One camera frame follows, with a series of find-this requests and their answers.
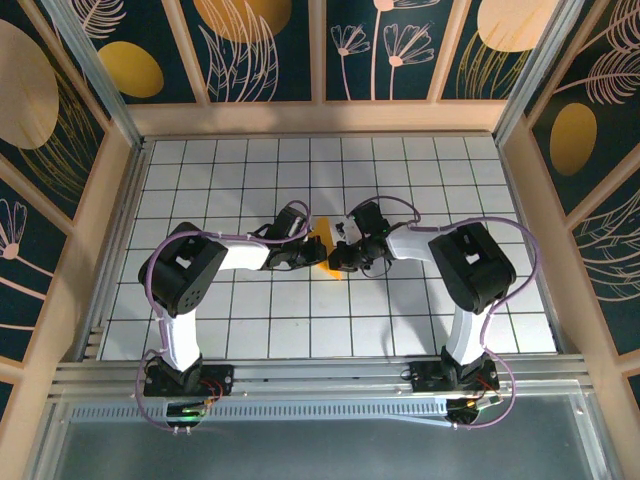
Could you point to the aluminium corner post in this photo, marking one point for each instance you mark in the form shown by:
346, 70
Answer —
89, 65
539, 65

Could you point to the aluminium side rail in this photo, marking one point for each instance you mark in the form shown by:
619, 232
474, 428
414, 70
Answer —
136, 170

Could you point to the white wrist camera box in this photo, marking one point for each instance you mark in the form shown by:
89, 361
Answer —
349, 230
305, 224

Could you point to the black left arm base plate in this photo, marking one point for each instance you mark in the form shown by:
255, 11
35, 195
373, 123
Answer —
220, 375

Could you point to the grey metal shelf plate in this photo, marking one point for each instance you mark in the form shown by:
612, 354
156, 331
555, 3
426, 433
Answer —
320, 450

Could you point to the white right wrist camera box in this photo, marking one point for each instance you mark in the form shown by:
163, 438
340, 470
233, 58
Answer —
349, 230

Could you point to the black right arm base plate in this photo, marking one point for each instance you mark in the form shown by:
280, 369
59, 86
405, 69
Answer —
425, 382

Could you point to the orange square paper sheet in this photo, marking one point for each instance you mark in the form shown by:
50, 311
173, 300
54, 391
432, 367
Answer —
325, 230

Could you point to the white grid table mat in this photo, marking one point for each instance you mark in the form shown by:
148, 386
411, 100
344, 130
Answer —
350, 165

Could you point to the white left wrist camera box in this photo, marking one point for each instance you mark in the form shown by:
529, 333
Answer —
305, 224

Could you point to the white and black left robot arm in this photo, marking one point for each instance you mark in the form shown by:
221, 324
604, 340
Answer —
180, 340

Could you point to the aluminium cross rail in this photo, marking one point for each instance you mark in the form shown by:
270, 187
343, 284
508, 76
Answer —
325, 375

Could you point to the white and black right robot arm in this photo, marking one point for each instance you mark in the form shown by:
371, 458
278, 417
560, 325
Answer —
465, 330

